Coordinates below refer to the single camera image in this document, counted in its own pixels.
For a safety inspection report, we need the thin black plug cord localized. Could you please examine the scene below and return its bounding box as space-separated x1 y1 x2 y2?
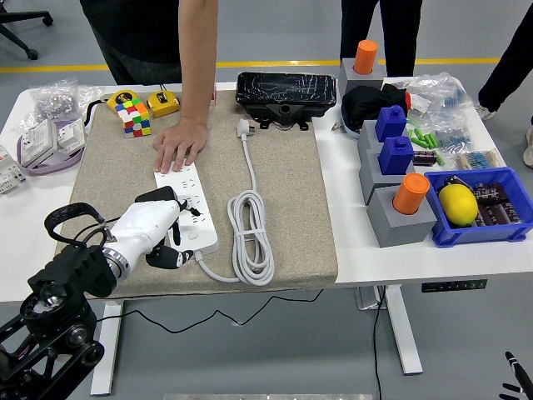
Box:
95 214 325 334

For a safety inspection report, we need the green wall plug cluster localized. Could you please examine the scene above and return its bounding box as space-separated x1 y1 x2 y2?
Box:
406 127 440 150

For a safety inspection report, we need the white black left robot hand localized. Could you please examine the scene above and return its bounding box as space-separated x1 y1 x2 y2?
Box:
104 198 204 270

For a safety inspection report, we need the grey-brown mat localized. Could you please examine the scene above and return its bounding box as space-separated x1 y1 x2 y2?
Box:
53 88 339 299

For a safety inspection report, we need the person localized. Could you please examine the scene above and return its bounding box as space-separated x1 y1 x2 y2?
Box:
340 0 425 78
78 0 219 175
474 0 533 169

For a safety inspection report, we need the black table control panel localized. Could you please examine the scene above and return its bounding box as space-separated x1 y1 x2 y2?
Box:
421 278 489 294

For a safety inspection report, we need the person's left hand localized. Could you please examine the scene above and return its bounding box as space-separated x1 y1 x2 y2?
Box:
152 118 209 175

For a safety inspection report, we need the black key fob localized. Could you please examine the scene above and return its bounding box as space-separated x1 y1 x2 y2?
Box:
441 174 475 193

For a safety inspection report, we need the purple tray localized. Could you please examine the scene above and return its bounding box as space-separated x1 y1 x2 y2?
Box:
15 117 87 176

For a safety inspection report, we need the white power strip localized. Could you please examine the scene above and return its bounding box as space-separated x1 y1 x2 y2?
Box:
153 162 220 256

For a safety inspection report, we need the round yellow tape measure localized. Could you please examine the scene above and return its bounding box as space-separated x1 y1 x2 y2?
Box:
101 88 141 114

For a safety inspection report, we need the grey under-table box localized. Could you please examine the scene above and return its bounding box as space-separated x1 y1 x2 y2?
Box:
354 286 390 312

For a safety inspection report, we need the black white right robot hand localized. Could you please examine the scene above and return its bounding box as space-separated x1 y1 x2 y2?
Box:
499 350 533 400

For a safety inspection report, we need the empty clear plastic bag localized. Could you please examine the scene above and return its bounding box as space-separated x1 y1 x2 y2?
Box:
77 84 105 110

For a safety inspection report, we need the yellow lemon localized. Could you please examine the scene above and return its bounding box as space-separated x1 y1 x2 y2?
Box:
437 183 480 228

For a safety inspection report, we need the light blue dish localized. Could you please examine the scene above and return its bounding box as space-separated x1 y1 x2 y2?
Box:
340 106 362 141

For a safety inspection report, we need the black wrapped device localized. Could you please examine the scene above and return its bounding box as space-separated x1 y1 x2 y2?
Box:
235 71 338 132

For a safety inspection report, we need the black cloth bundle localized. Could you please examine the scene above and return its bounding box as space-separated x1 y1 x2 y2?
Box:
341 82 411 135

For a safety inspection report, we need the clear bag of metal nuts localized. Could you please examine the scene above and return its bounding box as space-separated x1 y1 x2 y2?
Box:
27 77 82 123

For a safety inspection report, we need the black table power cable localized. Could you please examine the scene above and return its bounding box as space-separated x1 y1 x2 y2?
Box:
371 286 387 400

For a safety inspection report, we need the square yellow tape measure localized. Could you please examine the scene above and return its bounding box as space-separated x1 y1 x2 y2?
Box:
141 81 182 119

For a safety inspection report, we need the dark brown capacitor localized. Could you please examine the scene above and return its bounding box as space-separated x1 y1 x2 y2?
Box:
476 203 507 228
473 182 510 206
501 200 525 227
412 150 439 168

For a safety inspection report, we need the blue plastic bin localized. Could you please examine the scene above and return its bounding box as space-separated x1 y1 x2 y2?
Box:
423 166 533 249

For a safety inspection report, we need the white power cord with plug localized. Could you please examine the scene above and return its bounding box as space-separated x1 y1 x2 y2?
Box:
194 118 276 287

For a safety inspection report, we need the grey block holder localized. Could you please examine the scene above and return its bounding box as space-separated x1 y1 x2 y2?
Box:
337 57 385 95
366 185 439 249
356 119 411 156
358 145 417 206

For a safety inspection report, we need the black plug adapter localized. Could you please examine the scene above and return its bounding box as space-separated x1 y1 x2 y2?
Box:
133 186 178 205

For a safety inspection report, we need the white table leg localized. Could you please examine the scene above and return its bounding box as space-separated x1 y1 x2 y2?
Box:
90 300 125 397
382 285 425 375

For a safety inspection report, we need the blue block with knob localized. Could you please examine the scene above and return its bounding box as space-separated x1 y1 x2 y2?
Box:
374 104 408 144
377 135 416 176

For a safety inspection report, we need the white socket box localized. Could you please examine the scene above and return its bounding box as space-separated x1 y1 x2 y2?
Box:
56 118 87 153
19 119 59 165

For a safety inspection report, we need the large clear resistor bag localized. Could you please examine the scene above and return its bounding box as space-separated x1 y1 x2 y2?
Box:
397 72 476 114

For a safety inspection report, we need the white circuit breaker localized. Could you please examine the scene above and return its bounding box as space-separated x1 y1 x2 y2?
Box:
0 144 27 195

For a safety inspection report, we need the clear bag of taped resistors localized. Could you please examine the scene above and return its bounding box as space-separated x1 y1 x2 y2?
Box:
455 148 508 173

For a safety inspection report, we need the black office chair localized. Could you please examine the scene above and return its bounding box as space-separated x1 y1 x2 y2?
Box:
0 0 55 61

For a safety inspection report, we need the orange cylinder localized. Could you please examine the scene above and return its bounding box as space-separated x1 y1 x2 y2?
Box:
391 172 431 216
353 39 380 77

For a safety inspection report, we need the small clear resistor bag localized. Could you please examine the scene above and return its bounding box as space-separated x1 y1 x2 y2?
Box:
431 111 475 152

